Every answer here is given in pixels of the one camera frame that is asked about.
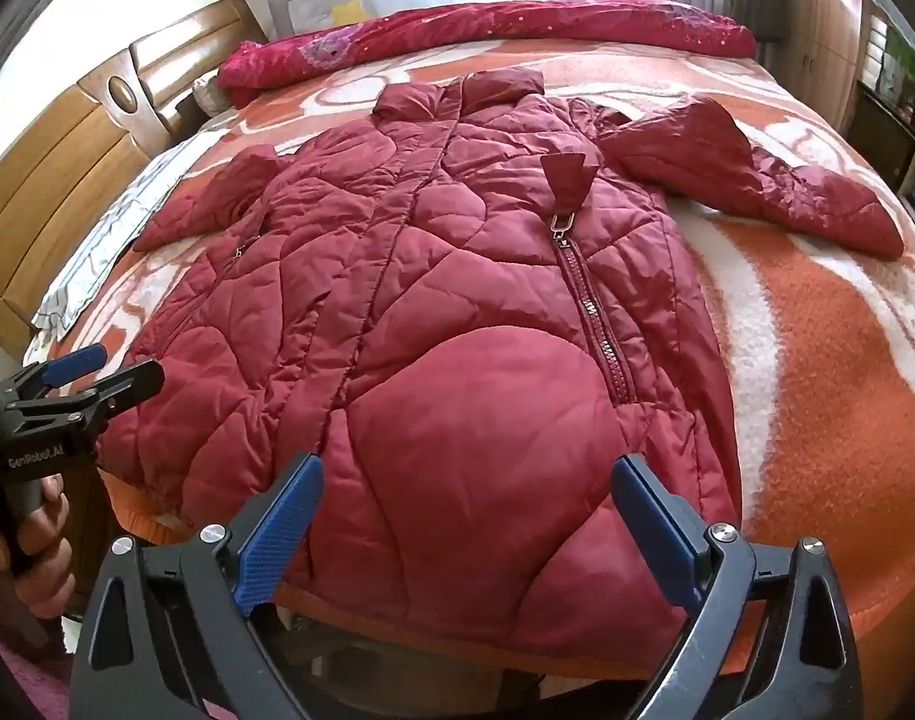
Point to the orange white patterned blanket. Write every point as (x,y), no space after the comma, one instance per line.
(825,360)

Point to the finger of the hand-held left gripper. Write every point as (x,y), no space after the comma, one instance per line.
(71,364)
(120,386)

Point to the wooden wardrobe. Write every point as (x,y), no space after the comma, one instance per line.
(821,22)

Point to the red floral quilt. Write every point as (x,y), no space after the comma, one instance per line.
(442,34)

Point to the dark desk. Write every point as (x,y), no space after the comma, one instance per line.
(888,131)

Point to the small white pillow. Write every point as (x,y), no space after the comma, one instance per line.
(211,96)

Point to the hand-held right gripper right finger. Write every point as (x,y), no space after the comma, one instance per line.
(656,525)

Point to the red quilted puffer jacket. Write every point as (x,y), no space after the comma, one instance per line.
(442,300)

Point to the window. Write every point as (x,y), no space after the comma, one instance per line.
(894,52)

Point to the white pillow cover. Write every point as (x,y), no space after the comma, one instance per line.
(120,225)

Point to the pink cloth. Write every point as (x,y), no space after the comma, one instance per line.
(33,682)

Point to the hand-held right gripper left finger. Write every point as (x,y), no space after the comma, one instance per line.
(273,540)

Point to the person's left hand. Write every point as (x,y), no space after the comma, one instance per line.
(45,540)

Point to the wooden headboard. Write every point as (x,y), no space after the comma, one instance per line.
(60,157)

